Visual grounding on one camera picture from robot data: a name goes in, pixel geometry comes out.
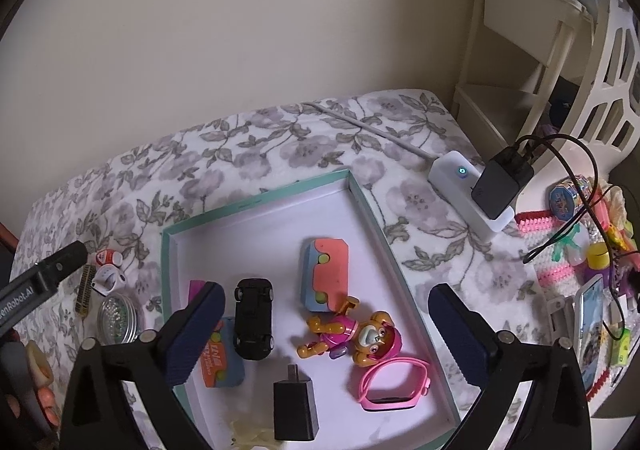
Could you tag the teal white box tray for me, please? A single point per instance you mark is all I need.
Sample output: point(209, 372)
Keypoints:
point(265, 237)

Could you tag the white power strip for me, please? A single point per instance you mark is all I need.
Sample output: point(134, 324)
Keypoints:
point(454, 177)

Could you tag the floral fleece blanket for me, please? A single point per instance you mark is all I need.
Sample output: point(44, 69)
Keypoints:
point(388, 140)

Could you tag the black toy car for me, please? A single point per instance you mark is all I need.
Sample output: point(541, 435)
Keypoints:
point(252, 332)

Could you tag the black usb wall charger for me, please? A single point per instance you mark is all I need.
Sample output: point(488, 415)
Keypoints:
point(295, 416)

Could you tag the round cartoon badge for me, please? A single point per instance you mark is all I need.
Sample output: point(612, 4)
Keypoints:
point(564, 199)

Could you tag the white smart watch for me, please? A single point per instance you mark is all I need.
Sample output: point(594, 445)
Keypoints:
point(107, 280)

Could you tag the pink brown puppy figure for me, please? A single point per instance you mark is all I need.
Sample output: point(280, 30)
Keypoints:
point(369, 342)

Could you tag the orange blue toy gun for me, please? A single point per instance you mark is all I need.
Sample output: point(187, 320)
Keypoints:
point(324, 274)

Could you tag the black plugged charger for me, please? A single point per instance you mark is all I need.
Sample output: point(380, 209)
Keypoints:
point(502, 180)

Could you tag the round tin of beads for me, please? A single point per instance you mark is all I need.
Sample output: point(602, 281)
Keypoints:
point(117, 320)

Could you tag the smartphone on stand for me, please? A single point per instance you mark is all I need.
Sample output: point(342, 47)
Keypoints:
point(588, 319)

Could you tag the small green box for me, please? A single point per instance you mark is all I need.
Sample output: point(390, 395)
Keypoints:
point(620, 349)

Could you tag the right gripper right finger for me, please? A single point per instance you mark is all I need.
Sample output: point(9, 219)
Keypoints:
point(555, 414)

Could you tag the pink white crochet mat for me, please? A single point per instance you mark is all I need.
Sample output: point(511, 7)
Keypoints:
point(561, 270)

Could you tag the person's hand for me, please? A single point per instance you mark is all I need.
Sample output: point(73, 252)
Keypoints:
point(28, 407)

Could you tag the cream wooden shelf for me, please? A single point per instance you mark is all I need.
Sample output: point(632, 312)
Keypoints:
point(515, 54)

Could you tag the yellow bottle cap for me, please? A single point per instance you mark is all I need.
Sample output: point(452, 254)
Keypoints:
point(598, 256)

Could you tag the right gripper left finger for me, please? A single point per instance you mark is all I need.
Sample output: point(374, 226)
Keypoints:
point(96, 412)

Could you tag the purple translucent lighter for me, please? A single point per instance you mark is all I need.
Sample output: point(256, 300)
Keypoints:
point(195, 287)

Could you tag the red white glue tube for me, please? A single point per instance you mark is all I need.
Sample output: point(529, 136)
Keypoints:
point(107, 257)

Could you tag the white lattice basket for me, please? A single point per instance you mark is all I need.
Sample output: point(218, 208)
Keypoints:
point(604, 115)

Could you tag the orange blue carrot knife toy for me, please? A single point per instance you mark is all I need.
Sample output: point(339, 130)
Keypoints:
point(221, 366)

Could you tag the cream hair claw clip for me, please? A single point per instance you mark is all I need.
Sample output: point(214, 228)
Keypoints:
point(248, 436)

